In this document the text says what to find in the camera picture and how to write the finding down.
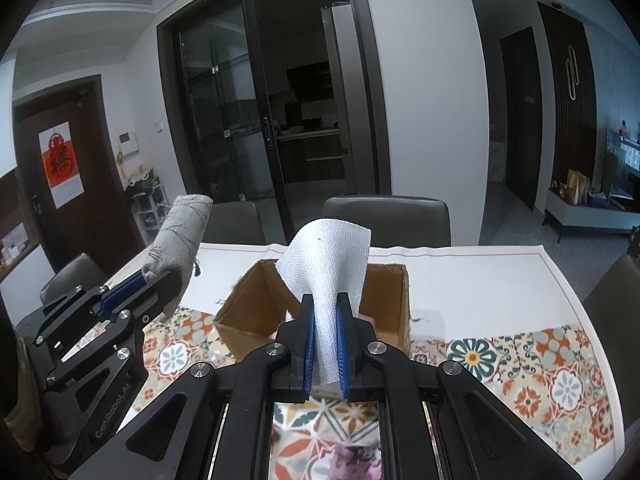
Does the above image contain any white sideboard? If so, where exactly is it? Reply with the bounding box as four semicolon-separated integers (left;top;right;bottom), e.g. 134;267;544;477
542;187;640;244

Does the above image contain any grey dining chair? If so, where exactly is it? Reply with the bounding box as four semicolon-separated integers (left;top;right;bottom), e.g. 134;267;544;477
200;201;266;246
39;252;109;306
322;195;451;249
582;253;640;362

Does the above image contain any grey cloth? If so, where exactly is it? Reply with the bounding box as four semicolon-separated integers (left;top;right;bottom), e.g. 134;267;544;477
141;193;215;322

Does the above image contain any white textured cloth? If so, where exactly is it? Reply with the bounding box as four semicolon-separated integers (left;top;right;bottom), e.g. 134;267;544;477
273;218;374;397

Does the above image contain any silver refrigerator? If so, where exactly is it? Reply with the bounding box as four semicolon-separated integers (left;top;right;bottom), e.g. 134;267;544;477
320;2;362;197

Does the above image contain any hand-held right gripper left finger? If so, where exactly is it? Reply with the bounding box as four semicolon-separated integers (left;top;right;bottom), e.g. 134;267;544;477
66;293;317;480

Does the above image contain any pink black patterned sock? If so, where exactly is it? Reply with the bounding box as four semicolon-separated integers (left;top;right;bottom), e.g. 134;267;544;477
330;441;384;480

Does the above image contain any red white door poster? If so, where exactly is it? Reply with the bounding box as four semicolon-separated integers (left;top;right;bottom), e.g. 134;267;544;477
38;121;84;210

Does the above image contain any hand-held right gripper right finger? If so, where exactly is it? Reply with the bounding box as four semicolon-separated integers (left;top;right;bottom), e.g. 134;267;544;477
336;291;602;480

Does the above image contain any white shoe rack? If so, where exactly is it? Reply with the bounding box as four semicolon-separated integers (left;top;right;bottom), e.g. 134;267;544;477
124;165;169;244

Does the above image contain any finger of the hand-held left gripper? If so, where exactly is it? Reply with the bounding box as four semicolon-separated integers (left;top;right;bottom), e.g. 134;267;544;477
44;264;184;396
15;271;152;347

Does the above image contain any dark brown door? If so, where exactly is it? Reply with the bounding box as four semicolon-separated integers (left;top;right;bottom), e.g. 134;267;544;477
12;74;146;274

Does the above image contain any brown cardboard box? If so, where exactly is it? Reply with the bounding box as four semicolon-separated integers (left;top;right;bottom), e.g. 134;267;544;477
214;258;414;362

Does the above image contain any dark glass sliding door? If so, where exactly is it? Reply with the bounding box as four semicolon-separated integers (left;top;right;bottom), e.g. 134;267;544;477
156;0;392;247

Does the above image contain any television screen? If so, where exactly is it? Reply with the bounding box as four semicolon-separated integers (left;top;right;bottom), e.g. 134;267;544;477
604;128;640;187

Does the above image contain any white loop wall decoration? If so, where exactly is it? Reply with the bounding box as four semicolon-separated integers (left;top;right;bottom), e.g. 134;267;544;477
564;45;584;102

